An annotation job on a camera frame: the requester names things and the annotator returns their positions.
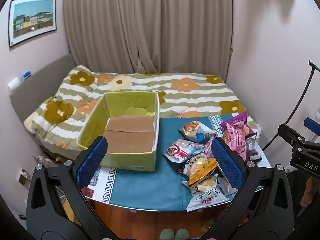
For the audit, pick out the cheese sticks snack bag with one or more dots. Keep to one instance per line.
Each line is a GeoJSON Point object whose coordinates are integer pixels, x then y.
{"type": "Point", "coordinates": [197, 132]}

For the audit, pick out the green cardboard box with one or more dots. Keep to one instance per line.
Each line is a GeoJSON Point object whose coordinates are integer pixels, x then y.
{"type": "Point", "coordinates": [130, 123]}

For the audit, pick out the grey headboard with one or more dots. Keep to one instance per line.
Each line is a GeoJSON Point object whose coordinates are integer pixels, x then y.
{"type": "Point", "coordinates": [40, 86]}

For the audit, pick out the person's right hand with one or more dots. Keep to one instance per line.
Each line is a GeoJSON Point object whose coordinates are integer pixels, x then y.
{"type": "Point", "coordinates": [307, 196]}

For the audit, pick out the red white blue snack bag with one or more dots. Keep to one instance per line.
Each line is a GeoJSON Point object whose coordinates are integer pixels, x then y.
{"type": "Point", "coordinates": [181, 150]}

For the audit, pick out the white grey snack bag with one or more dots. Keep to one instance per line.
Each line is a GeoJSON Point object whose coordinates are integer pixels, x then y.
{"type": "Point", "coordinates": [205, 194]}

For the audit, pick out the small dark snack packet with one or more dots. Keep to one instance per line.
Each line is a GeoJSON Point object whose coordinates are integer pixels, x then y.
{"type": "Point", "coordinates": [252, 154]}

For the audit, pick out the wall socket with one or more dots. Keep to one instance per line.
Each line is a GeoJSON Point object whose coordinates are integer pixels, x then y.
{"type": "Point", "coordinates": [12, 85]}

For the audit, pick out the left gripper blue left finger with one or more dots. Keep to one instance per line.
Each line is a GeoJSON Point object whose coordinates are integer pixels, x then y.
{"type": "Point", "coordinates": [88, 161]}

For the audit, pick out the framed landscape picture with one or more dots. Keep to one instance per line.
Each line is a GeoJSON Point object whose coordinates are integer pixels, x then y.
{"type": "Point", "coordinates": [30, 18]}

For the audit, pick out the yellow chips bag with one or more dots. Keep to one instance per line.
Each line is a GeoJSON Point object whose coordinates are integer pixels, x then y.
{"type": "Point", "coordinates": [198, 167]}

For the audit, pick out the floral striped quilt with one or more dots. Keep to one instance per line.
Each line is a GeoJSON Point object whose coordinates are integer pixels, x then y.
{"type": "Point", "coordinates": [59, 118]}

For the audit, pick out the pink snack bag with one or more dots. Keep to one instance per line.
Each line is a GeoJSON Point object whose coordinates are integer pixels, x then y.
{"type": "Point", "coordinates": [235, 138]}

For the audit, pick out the blue white object on headboard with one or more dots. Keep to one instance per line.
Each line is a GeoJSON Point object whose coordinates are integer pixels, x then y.
{"type": "Point", "coordinates": [26, 75]}

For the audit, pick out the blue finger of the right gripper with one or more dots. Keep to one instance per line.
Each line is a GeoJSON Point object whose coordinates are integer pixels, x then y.
{"type": "Point", "coordinates": [312, 126]}

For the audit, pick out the beige curtain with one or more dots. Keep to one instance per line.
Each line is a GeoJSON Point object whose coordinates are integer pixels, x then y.
{"type": "Point", "coordinates": [150, 36]}

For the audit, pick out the blue patterned tablecloth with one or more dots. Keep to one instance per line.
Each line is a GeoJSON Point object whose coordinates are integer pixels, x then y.
{"type": "Point", "coordinates": [160, 190]}

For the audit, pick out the purple snack bag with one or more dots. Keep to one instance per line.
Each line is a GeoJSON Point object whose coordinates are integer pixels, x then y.
{"type": "Point", "coordinates": [237, 121]}

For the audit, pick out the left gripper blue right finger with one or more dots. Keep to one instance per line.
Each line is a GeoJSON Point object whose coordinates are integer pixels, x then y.
{"type": "Point", "coordinates": [230, 162]}

